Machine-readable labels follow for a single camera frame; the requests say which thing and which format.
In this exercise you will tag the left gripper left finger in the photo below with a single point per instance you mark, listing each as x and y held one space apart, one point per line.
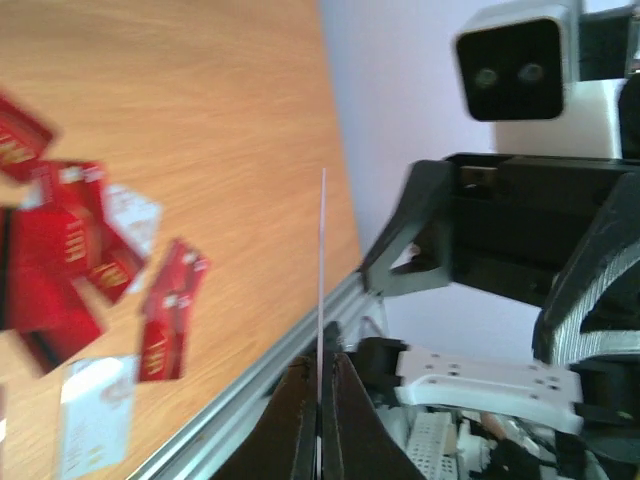
282 445

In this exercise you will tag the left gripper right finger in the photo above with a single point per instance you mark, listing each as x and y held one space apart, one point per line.
354 442

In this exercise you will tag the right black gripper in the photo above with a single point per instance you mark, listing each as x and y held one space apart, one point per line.
520 224

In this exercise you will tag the white card bottom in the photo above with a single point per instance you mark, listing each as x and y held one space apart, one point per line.
97 399

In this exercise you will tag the white card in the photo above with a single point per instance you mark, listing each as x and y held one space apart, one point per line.
97 399
134 216

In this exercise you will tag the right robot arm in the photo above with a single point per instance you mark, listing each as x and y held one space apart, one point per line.
592 405

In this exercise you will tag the red VIP card right stack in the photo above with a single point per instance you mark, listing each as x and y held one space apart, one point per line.
167 312

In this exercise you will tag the white card under stack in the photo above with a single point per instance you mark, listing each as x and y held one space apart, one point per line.
134 216

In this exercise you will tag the dark red stripe card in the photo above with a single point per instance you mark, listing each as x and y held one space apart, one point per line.
43 308

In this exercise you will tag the aluminium rail frame front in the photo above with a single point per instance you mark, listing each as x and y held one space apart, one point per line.
204 443

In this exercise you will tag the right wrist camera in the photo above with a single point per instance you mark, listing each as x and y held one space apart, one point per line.
554 79

